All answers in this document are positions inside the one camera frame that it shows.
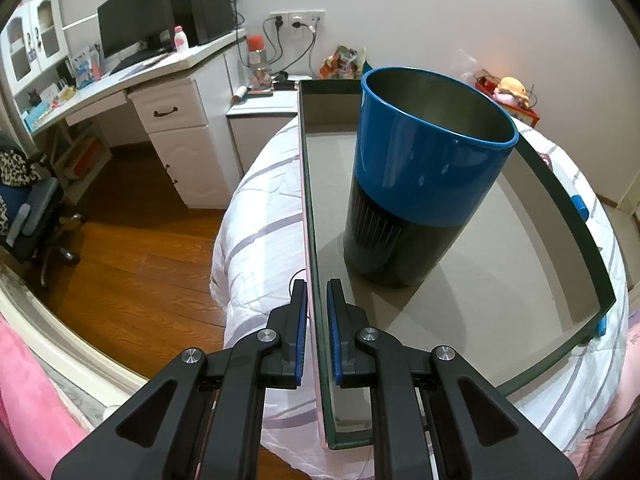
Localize pink green cardboard box tray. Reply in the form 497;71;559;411
298;80;615;450

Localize blue steel tumbler cup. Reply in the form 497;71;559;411
344;66;518;288

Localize blue rectangular stick box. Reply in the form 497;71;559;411
570;194;590;222

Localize white striped table cloth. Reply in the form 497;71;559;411
209;119;639;479

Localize pink blanket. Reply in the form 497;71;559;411
1;321;87;479

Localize white desk with drawers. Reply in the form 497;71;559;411
32;28;246;209

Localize clear bottle red cap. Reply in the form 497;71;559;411
246;35;272;90

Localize office chair with leopard cloth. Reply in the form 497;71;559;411
1;133;87;290

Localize colourful snack bags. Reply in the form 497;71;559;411
319;46;367;80

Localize red storage box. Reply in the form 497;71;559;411
475;75;540;127

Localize white pink lotion bottle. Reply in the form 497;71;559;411
174;26;189;52

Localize orange plush toy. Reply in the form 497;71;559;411
494;76;529;108

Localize black computer monitor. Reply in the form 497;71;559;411
98;0;175;58

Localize black computer tower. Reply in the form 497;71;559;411
170;0;234;47

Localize white glass door cabinet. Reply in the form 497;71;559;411
1;0;68;96

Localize white wall power strip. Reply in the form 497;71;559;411
269;9;326;29

